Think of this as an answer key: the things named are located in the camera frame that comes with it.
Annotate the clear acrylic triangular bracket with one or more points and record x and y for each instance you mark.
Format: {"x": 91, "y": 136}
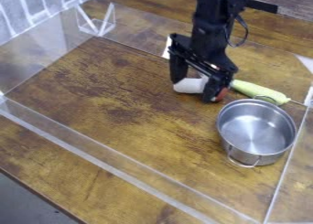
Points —
{"x": 92, "y": 26}

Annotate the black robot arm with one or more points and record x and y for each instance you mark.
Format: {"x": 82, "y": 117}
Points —
{"x": 213, "y": 21}

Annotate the black bar in background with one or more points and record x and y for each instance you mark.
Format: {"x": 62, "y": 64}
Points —
{"x": 258, "y": 5}

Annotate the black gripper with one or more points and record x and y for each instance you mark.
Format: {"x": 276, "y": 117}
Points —
{"x": 205, "y": 55}

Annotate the clear acrylic enclosure wall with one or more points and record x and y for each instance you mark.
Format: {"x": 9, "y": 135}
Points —
{"x": 100, "y": 138}

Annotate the silver metal pot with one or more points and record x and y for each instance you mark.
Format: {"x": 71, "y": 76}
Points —
{"x": 257, "y": 131}

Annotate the plush brown white mushroom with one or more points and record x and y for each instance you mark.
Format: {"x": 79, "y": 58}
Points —
{"x": 190, "y": 85}

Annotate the spoon with green handle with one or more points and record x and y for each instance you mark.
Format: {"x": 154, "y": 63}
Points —
{"x": 260, "y": 92}

